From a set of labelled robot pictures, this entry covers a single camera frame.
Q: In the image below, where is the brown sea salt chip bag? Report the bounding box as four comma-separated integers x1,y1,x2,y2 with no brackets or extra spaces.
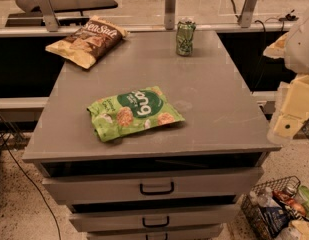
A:
45,16,128,69

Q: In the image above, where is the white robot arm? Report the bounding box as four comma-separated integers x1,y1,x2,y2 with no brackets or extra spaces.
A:
263,7,309,145

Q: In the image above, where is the blue snack bag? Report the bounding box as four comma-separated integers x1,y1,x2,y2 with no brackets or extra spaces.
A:
260,207,289,237

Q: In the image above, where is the yellow bag in basket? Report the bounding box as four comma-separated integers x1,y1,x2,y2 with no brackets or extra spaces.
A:
275,220,309,240

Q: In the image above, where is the green rice chip bag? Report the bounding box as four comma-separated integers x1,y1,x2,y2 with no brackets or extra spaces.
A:
87,86,184,142

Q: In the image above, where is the green package in basket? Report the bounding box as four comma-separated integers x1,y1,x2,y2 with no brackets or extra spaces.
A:
295,185,309,214

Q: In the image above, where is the red snack package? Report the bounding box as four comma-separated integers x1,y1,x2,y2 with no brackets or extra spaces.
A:
272,190,306,216

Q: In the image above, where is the top grey drawer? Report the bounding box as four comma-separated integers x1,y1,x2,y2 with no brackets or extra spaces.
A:
43,167,263,205

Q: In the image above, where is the grey drawer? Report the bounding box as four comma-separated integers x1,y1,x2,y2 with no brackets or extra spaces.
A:
87,224,223,240
69,204,239,233
43,167,263,205

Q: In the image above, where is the clear plastic water bottle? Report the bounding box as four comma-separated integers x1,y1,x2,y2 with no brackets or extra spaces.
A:
249,187,279,208

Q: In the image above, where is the green soda can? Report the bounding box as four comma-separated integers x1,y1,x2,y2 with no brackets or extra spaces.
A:
176,18,196,56

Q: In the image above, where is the middle grey drawer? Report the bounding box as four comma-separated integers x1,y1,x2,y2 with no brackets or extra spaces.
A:
69,204,239,233

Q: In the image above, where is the grey drawer cabinet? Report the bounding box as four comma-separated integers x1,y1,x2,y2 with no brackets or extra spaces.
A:
21,29,283,240

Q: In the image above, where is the bottom grey drawer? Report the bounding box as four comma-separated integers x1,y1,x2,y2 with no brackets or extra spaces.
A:
87,224,223,240

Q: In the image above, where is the black cable on rail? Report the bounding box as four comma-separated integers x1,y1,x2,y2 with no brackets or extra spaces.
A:
227,0,299,92

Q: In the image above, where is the right metal bracket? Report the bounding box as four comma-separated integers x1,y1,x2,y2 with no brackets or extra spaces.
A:
238,0,257,28

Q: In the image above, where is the metal bracket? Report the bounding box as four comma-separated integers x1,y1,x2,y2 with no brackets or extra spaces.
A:
238,0,257,28
164,0,176,30
35,0,59,32

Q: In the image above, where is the wire basket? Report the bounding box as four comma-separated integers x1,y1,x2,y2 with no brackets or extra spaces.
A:
241,176,309,240

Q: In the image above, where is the middle metal bracket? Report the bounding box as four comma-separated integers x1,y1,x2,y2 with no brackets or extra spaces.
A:
164,0,176,30

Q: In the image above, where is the left metal bracket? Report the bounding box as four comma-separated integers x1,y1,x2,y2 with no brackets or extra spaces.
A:
35,0,59,32

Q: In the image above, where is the black floor cable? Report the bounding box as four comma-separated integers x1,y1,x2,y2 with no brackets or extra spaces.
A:
0,112,62,240

